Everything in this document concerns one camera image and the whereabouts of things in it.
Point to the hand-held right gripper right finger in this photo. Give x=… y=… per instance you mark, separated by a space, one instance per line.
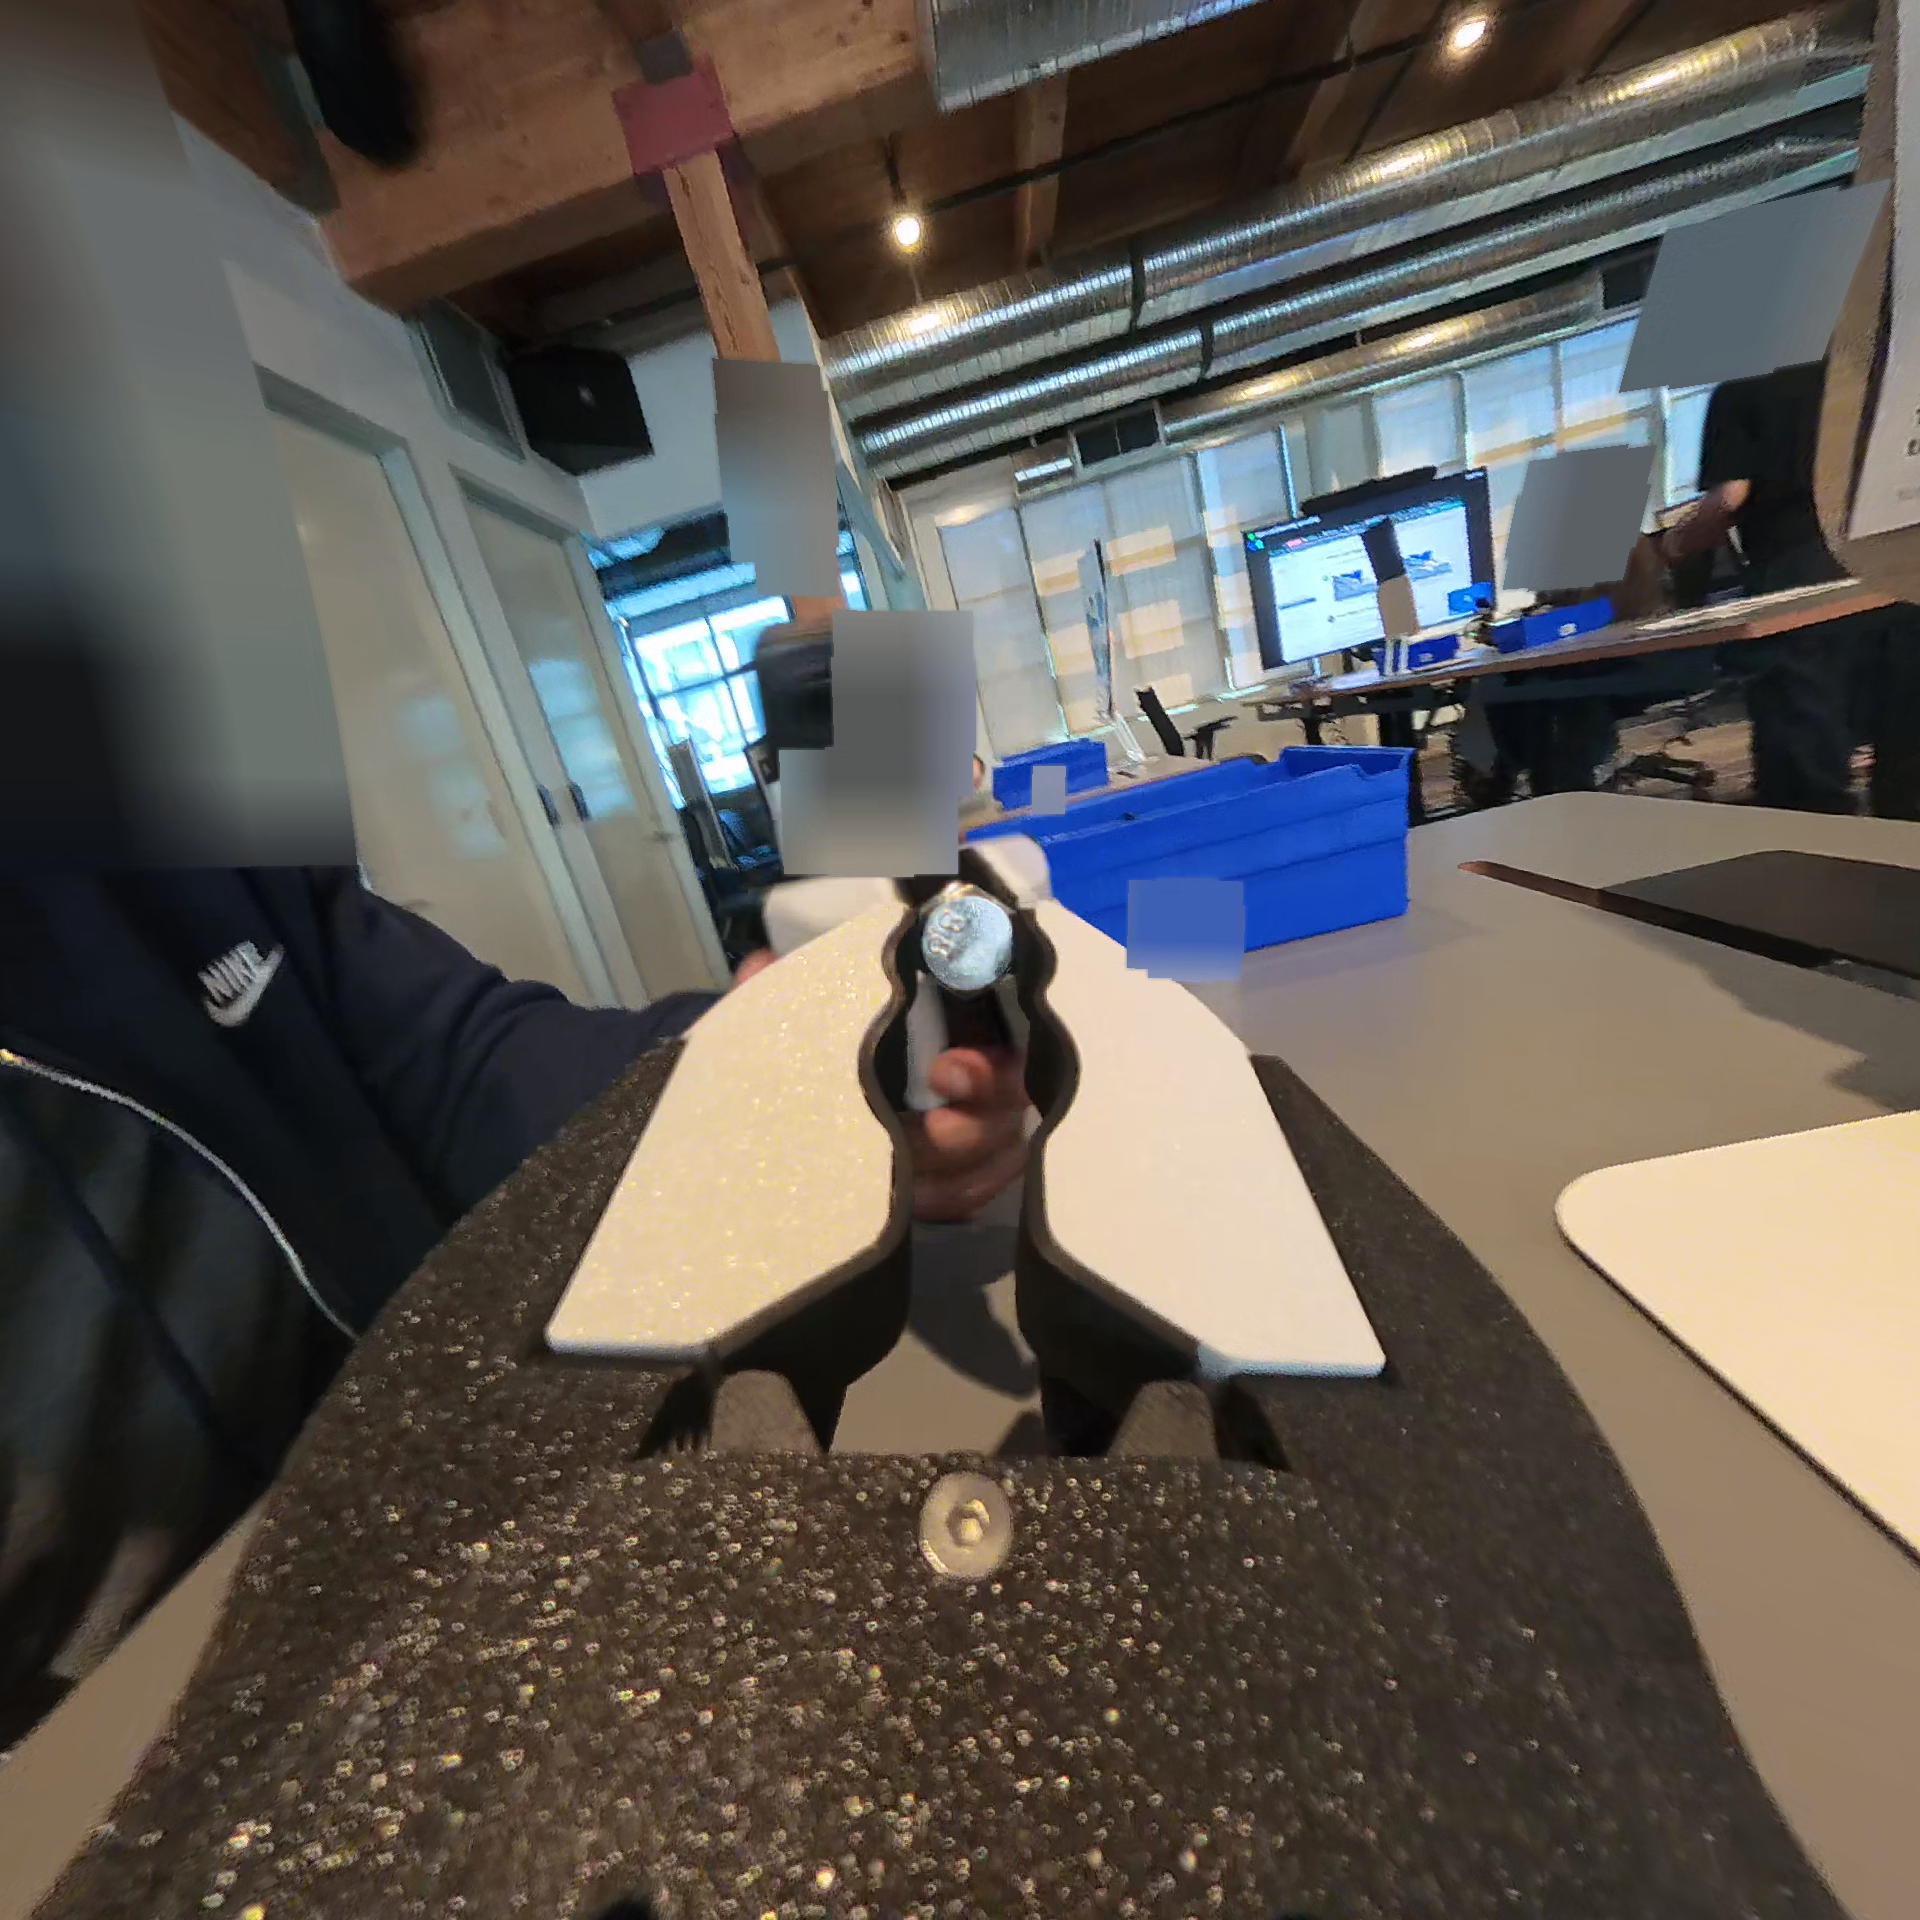
x=1184 y=1185

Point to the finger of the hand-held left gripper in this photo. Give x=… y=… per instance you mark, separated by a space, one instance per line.
x=1013 y=873
x=826 y=908

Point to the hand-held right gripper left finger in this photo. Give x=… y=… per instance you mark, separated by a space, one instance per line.
x=751 y=1170

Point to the steel hex bolt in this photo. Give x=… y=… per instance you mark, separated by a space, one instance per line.
x=961 y=938

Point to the blue plastic bin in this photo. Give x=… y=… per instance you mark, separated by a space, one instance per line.
x=1072 y=769
x=1305 y=840
x=1559 y=621

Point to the person's left forearm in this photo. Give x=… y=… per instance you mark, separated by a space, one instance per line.
x=599 y=1050

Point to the person's left hand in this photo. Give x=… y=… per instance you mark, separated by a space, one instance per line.
x=968 y=1140

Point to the black office chair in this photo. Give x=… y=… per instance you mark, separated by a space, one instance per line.
x=1157 y=720

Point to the white door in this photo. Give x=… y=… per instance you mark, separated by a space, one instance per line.
x=555 y=720

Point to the person's dark jacket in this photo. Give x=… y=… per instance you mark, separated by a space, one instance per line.
x=149 y=1200

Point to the long wooden desk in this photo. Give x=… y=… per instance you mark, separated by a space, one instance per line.
x=1681 y=633

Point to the printed instruction sheet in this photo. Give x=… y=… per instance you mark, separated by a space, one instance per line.
x=1894 y=465

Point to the wooden sign board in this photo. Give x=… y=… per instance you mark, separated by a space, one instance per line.
x=1847 y=300

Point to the black wall speaker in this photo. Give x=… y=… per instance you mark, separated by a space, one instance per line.
x=586 y=404

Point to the wooden support post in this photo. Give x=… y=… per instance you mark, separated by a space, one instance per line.
x=721 y=254

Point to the large wall monitor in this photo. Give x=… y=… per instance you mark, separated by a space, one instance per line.
x=1349 y=586

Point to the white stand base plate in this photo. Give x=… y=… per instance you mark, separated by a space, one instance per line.
x=1769 y=1276

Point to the long silver air duct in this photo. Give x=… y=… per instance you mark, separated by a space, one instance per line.
x=1277 y=338
x=1349 y=188

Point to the large silver air duct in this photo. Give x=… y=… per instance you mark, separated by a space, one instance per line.
x=1080 y=43

